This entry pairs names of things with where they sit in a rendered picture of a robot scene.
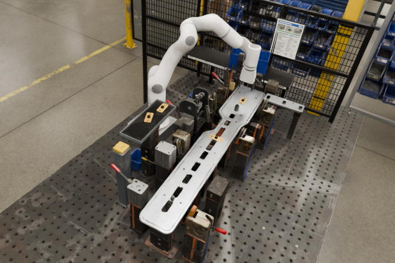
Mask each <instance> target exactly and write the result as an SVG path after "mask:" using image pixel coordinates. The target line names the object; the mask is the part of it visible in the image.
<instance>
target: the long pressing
mask: <svg viewBox="0 0 395 263"><path fill-rule="evenodd" d="M265 96H266V95H265V93H263V92H261V91H258V90H255V89H253V90H252V91H251V88H250V87H247V86H243V85H240V87H239V86H237V88H236V89H235V90H234V91H233V93H232V94H231V95H230V96H229V98H228V99H227V100H226V101H225V102H224V104H223V105H222V107H221V108H220V109H219V112H218V113H219V115H220V117H221V118H222V120H221V121H220V123H219V124H218V125H217V127H216V128H215V129H214V130H209V131H204V132H203V133H202V134H201V135H200V137H199V138H198V139H197V140H196V142H195V143H194V145H193V146H192V147H191V148H190V149H189V151H188V152H187V153H186V154H185V156H184V157H183V159H181V161H180V162H179V164H178V165H177V166H176V167H175V169H174V170H173V171H172V172H171V173H170V175H169V176H168V178H167V179H166V180H165V181H164V182H163V184H162V185H161V186H160V187H159V189H158V190H157V192H156V193H155V194H154V195H153V197H152V198H151V199H150V200H149V202H148V203H147V204H146V205H145V206H144V208H143V209H142V211H141V212H140V214H139V219H140V221H141V222H142V223H144V224H146V225H147V226H149V227H151V228H153V229H155V230H156V231H159V232H161V233H162V234H166V235H168V234H171V233H173V232H174V230H175V229H176V227H177V226H178V224H179V223H180V221H181V220H182V218H183V217H184V215H185V214H186V212H187V210H188V209H189V207H190V206H191V204H192V203H193V201H194V200H195V198H196V197H197V195H198V194H199V192H200V190H201V189H202V187H203V186H204V185H205V182H206V181H207V180H208V178H209V177H210V175H211V173H212V172H213V170H214V169H215V167H216V166H217V164H218V162H219V161H220V159H221V158H222V157H223V155H224V153H225V152H226V150H227V149H228V147H229V146H230V144H231V143H232V141H233V139H234V138H235V137H236V135H237V134H238V132H239V130H240V129H241V127H243V126H245V125H247V124H248V123H249V122H250V120H251V119H252V117H253V115H254V114H255V113H256V110H257V109H258V108H259V106H260V104H261V103H262V101H263V99H264V97H265ZM243 97H244V98H247V100H246V101H245V103H244V104H240V103H239V101H240V100H241V98H243ZM256 98H257V99H256ZM236 104H238V105H239V111H238V112H236V111H234V109H235V105H236ZM231 114H234V115H235V117H234V118H230V117H229V116H230V115H231ZM227 120H228V121H230V123H229V125H228V126H226V125H224V123H225V122H226V121H227ZM221 128H225V131H224V132H223V133H222V135H221V136H220V137H221V138H223V140H222V142H219V141H217V142H216V143H215V145H214V146H213V147H212V149H211V151H209V150H206V148H207V146H208V145H209V144H210V142H211V141H212V140H213V139H211V138H209V136H210V135H211V134H214V135H216V134H217V133H218V131H219V130H220V129H221ZM204 151H206V152H208V155H207V156H206V157H205V159H204V160H202V159H200V158H199V157H200V156H201V155H202V153H203V152H204ZM196 162H198V163H200V166H199V167H198V169H197V170H196V171H192V170H191V168H192V167H193V166H194V165H195V163H196ZM187 174H190V175H192V177H191V179H190V180H189V181H188V183H187V184H184V183H182V181H183V179H184V178H185V177H186V175H187ZM178 187H182V188H183V190H182V191H181V193H180V194H179V196H178V197H177V198H175V199H174V201H171V200H170V197H171V196H172V194H173V193H174V192H175V191H176V189H177V188H178ZM168 201H171V202H173V204H172V206H171V207H170V209H169V210H168V211H167V212H166V213H164V212H163V211H162V208H163V207H164V206H165V204H166V203H167V202H168Z"/></svg>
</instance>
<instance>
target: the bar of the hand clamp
mask: <svg viewBox="0 0 395 263"><path fill-rule="evenodd" d="M223 71H224V87H226V88H227V89H229V73H231V72H232V70H231V69H230V70H229V68H227V67H225V68H224V69H223Z"/></svg>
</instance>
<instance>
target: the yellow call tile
mask: <svg viewBox="0 0 395 263"><path fill-rule="evenodd" d="M128 148H129V145H127V144H125V143H123V142H121V141H120V142H119V143H118V144H117V145H116V146H115V147H113V150H116V151H118V152H120V153H124V152H125V151H126V150H127V149H128Z"/></svg>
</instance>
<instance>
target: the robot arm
mask: <svg viewBox="0 0 395 263"><path fill-rule="evenodd" d="M199 31H206V32H209V31H212V32H214V33H215V34H217V36H219V37H220V38H221V39H223V40H224V41H225V42H226V43H227V44H228V45H230V46H231V47H232V48H234V49H238V48H239V49H241V50H242V51H244V53H245V54H246V59H245V63H244V64H243V65H244V67H243V69H242V72H241V73H238V74H236V77H237V79H238V81H239V84H238V85H239V87H240V85H241V83H242V81H243V82H246V83H250V84H252V88H251V91H252V90H253V89H254V87H255V86H256V85H257V84H259V81H258V80H257V79H256V68H257V63H258V60H259V55H260V50H261V47H260V46H259V45H257V44H254V43H251V42H250V41H249V40H248V39H247V38H245V37H244V36H240V35H239V34H238V33H237V32H236V31H235V30H234V29H233V28H232V27H230V26H229V25H228V24H227V23H226V22H225V21H224V20H223V19H222V18H220V17H219V16H218V15H216V14H207V15H204V16H201V17H192V18H188V19H186V20H184V21H183V22H182V23H181V25H180V37H179V39H178V40H177V41H176V42H175V43H174V44H172V45H171V46H170V47H169V49H168V50H167V52H166V53H165V55H164V57H163V59H162V61H161V63H160V65H159V66H158V65H156V66H153V67H151V69H150V71H149V74H148V106H149V105H151V104H152V103H153V102H154V101H155V100H156V99H159V100H161V101H164V102H166V88H167V86H168V83H169V81H170V79H171V76H172V73H173V71H174V69H175V67H176V65H177V64H178V63H179V61H180V60H181V58H182V57H183V55H184V54H185V53H187V52H188V51H190V50H191V49H193V47H194V46H195V45H196V42H197V40H198V34H197V32H199ZM239 76H240V77H239ZM255 81H256V82H257V83H255ZM168 125H169V118H167V119H166V120H165V121H164V122H163V123H162V124H161V125H160V128H159V130H160V129H164V128H165V127H167V126H168Z"/></svg>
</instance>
